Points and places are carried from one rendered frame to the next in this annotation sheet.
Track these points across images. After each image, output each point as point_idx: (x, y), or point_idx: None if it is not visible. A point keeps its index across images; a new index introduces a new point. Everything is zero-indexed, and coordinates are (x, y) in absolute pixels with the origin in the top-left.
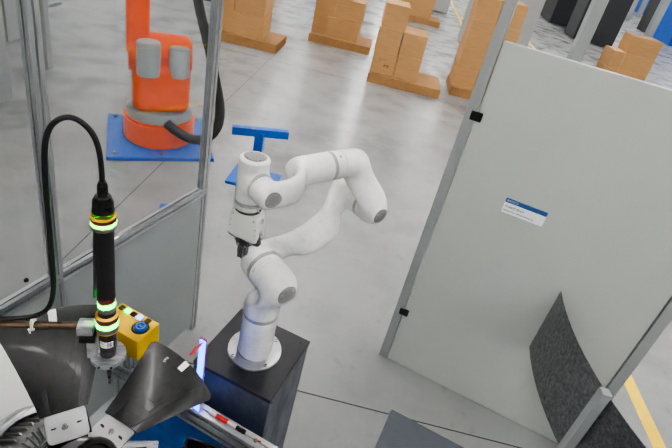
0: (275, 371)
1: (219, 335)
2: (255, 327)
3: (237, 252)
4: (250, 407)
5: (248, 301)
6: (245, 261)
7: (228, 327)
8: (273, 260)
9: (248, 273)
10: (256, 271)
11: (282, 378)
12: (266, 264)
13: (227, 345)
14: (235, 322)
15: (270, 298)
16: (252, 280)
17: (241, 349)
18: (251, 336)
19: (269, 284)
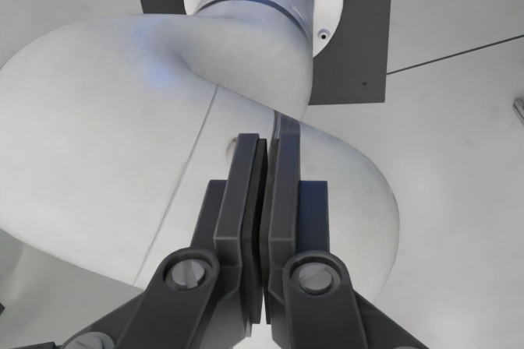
0: None
1: None
2: None
3: (295, 167)
4: None
5: (270, 44)
6: (337, 186)
7: (377, 22)
8: (149, 266)
9: (282, 128)
10: (210, 149)
11: None
12: (161, 220)
13: None
14: (369, 50)
15: (47, 38)
16: (235, 100)
17: None
18: None
19: (54, 98)
